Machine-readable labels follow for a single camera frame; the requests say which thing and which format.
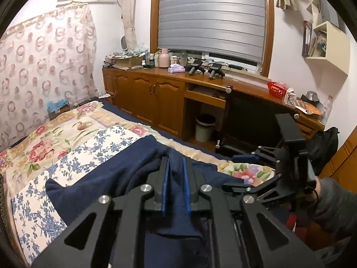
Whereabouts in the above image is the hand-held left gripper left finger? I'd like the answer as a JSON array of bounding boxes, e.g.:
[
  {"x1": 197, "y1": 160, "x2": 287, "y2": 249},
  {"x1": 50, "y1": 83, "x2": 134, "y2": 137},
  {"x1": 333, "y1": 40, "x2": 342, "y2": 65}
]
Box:
[{"x1": 31, "y1": 156, "x2": 170, "y2": 268}]

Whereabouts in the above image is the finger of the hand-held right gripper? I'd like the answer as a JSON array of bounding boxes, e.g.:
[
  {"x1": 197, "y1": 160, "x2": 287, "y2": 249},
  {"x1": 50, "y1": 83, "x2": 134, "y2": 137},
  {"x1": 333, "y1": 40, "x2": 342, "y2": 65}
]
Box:
[
  {"x1": 222, "y1": 173, "x2": 291, "y2": 210},
  {"x1": 232, "y1": 145, "x2": 283, "y2": 168}
]

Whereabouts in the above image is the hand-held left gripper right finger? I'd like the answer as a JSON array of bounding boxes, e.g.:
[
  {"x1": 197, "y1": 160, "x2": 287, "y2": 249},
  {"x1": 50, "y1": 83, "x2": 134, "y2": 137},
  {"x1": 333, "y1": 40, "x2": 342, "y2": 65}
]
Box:
[{"x1": 181, "y1": 158, "x2": 325, "y2": 268}]

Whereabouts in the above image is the navy blue t-shirt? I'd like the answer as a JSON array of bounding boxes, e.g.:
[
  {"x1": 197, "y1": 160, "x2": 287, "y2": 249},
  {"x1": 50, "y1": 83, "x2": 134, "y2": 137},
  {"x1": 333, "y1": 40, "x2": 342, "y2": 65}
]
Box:
[{"x1": 45, "y1": 134, "x2": 246, "y2": 268}]

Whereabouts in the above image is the person's right forearm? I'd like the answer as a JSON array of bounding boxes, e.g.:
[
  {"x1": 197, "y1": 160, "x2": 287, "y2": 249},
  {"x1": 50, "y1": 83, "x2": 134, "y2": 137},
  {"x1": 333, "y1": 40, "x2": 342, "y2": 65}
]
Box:
[{"x1": 305, "y1": 176, "x2": 357, "y2": 233}]

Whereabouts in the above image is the black backpack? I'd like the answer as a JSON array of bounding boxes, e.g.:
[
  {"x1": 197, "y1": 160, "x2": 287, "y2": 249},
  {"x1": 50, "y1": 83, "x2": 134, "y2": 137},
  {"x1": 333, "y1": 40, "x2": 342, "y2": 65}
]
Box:
[{"x1": 315, "y1": 127, "x2": 339, "y2": 176}]

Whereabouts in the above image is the white trash bin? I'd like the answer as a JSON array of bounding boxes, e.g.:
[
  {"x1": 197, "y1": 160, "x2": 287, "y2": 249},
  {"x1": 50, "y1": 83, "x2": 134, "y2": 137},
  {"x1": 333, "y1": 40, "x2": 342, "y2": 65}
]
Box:
[{"x1": 195, "y1": 113, "x2": 216, "y2": 143}]

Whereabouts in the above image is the wooden door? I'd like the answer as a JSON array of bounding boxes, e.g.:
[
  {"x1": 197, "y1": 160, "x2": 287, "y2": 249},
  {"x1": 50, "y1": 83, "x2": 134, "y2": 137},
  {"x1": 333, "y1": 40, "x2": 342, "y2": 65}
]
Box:
[{"x1": 307, "y1": 130, "x2": 357, "y2": 252}]

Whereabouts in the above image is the orange packet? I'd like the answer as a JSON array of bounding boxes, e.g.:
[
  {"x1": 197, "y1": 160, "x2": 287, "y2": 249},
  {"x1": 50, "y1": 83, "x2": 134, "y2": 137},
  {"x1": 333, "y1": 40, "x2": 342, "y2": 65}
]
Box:
[{"x1": 294, "y1": 102, "x2": 322, "y2": 115}]

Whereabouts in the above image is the clear plastic bottle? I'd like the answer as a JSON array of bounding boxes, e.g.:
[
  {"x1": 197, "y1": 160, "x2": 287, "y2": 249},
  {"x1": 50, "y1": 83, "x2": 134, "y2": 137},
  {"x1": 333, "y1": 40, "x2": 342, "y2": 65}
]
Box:
[{"x1": 318, "y1": 95, "x2": 334, "y2": 126}]

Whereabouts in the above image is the white carton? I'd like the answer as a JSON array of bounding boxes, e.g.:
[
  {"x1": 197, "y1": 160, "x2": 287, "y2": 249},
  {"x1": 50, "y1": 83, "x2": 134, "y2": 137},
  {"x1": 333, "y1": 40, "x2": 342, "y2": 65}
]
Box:
[{"x1": 284, "y1": 89, "x2": 296, "y2": 107}]

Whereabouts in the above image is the red plastic basket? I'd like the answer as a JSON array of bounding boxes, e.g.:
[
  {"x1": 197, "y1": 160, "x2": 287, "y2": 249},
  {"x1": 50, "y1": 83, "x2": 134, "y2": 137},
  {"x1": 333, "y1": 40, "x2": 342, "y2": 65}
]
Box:
[{"x1": 267, "y1": 82, "x2": 288, "y2": 98}]

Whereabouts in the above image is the blue white floral cloth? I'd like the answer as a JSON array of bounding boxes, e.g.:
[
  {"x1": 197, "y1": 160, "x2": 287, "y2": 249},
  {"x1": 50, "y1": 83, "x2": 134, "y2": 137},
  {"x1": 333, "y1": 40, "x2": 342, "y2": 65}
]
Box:
[{"x1": 11, "y1": 126, "x2": 143, "y2": 263}]

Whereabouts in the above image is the wooden cabinet desk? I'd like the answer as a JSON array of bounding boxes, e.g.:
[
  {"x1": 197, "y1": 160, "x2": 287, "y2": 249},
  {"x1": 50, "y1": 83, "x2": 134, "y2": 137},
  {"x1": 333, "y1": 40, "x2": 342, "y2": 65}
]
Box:
[{"x1": 102, "y1": 65, "x2": 325, "y2": 146}]

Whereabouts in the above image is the black handheld device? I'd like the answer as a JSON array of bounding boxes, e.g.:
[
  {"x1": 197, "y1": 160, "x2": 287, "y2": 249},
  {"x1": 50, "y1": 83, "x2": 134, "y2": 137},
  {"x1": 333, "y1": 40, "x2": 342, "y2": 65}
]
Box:
[
  {"x1": 206, "y1": 63, "x2": 226, "y2": 79},
  {"x1": 185, "y1": 59, "x2": 204, "y2": 76}
]

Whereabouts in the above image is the pink floral bed blanket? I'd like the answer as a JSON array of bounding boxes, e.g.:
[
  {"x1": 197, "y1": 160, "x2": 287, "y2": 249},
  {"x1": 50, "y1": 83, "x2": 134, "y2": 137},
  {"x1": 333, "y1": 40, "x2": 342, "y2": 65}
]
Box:
[{"x1": 0, "y1": 100, "x2": 275, "y2": 190}]

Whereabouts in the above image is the pink thermos flask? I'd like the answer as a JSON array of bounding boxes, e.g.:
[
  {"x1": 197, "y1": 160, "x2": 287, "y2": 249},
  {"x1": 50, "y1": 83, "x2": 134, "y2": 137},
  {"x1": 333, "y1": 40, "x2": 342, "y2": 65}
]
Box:
[{"x1": 158, "y1": 48, "x2": 170, "y2": 68}]

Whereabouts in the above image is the cardboard box with clutter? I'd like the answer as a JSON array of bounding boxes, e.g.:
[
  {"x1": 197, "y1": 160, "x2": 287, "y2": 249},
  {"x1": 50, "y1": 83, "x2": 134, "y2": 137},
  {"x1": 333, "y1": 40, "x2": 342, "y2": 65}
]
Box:
[{"x1": 104, "y1": 50, "x2": 145, "y2": 69}]

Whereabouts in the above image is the blue topped box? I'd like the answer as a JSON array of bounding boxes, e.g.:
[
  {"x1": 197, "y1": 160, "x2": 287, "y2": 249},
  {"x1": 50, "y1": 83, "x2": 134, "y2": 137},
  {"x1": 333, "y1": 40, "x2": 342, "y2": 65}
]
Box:
[{"x1": 47, "y1": 100, "x2": 70, "y2": 120}]

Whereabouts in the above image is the grey window blind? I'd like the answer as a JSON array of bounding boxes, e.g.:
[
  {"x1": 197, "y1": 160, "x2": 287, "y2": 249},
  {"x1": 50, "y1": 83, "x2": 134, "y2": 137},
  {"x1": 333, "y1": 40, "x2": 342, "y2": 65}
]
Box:
[{"x1": 158, "y1": 0, "x2": 265, "y2": 63}]

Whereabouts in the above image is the cream lace curtain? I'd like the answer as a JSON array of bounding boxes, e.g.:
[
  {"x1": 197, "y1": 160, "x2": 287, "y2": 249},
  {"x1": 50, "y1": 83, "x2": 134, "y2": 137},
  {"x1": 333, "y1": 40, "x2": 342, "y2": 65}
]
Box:
[{"x1": 120, "y1": 0, "x2": 138, "y2": 52}]

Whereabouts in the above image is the cream wall shelf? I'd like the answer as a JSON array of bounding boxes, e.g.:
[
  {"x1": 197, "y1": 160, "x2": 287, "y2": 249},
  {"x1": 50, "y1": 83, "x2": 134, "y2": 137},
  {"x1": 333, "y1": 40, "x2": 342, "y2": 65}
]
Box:
[{"x1": 303, "y1": 0, "x2": 350, "y2": 76}]

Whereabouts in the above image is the wooden window frame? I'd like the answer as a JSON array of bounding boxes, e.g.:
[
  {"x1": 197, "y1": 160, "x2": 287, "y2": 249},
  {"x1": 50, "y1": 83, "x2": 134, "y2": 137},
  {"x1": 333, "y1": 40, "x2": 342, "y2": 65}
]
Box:
[{"x1": 151, "y1": 0, "x2": 275, "y2": 79}]

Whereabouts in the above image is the ring patterned pink curtain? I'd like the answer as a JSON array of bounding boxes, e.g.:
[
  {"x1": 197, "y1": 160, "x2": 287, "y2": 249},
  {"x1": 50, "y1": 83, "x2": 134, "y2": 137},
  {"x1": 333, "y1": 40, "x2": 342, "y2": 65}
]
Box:
[{"x1": 0, "y1": 4, "x2": 99, "y2": 151}]

